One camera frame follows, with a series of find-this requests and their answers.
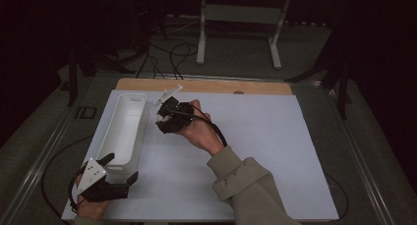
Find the black rectangular frame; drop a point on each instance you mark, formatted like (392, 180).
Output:
(78, 112)

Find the white metal stand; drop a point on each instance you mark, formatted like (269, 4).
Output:
(242, 13)

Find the person's right hand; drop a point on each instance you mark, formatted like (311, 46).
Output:
(198, 131)

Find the metal floor rail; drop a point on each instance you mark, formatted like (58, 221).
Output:
(360, 159)
(32, 160)

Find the white plastic bin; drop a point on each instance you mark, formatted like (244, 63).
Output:
(123, 133)

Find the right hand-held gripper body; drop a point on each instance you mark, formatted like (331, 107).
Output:
(178, 115)

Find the white table mat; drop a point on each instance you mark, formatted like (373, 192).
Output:
(262, 136)

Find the person's left hand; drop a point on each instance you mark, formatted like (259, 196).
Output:
(91, 210)

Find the black tripod stand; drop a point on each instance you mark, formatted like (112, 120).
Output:
(72, 81)
(342, 94)

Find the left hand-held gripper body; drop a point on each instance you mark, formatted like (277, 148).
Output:
(93, 175)

